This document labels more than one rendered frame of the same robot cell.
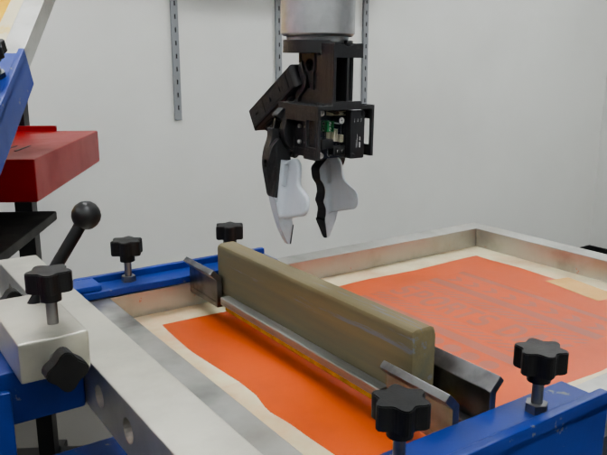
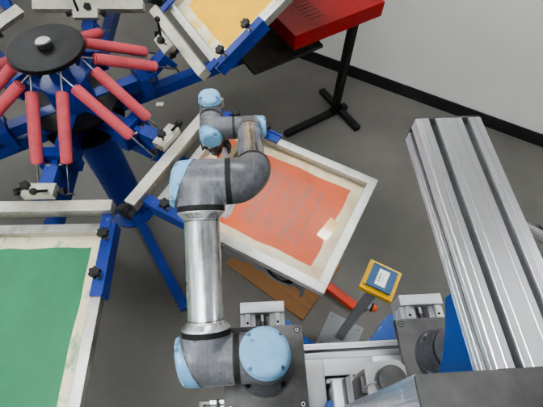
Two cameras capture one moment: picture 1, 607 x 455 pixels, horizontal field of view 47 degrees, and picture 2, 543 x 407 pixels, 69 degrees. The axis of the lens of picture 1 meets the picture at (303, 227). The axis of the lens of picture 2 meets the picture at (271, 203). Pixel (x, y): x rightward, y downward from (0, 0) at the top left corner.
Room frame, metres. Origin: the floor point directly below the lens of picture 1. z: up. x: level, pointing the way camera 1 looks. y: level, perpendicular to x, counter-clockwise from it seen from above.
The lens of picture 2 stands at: (0.43, -0.98, 2.42)
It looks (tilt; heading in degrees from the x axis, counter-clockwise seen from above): 59 degrees down; 60
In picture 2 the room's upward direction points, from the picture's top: 3 degrees clockwise
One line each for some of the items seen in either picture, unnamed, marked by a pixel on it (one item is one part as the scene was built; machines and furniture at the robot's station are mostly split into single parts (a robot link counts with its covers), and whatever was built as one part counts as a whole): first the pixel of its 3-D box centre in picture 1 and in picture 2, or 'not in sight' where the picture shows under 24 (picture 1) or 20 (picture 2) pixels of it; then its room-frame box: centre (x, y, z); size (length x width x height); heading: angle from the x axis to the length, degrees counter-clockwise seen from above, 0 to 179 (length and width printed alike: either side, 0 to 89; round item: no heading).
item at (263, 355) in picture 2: not in sight; (263, 355); (0.52, -0.83, 1.42); 0.13 x 0.12 x 0.14; 157
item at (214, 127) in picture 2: not in sight; (216, 128); (0.70, -0.12, 1.41); 0.11 x 0.11 x 0.08; 67
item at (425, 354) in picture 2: not in sight; (449, 354); (0.97, -1.03, 1.31); 0.15 x 0.15 x 0.10
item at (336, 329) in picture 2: not in sight; (355, 313); (1.09, -0.71, 0.48); 0.22 x 0.22 x 0.96; 34
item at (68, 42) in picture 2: not in sight; (99, 145); (0.28, 0.69, 0.67); 0.40 x 0.40 x 1.35
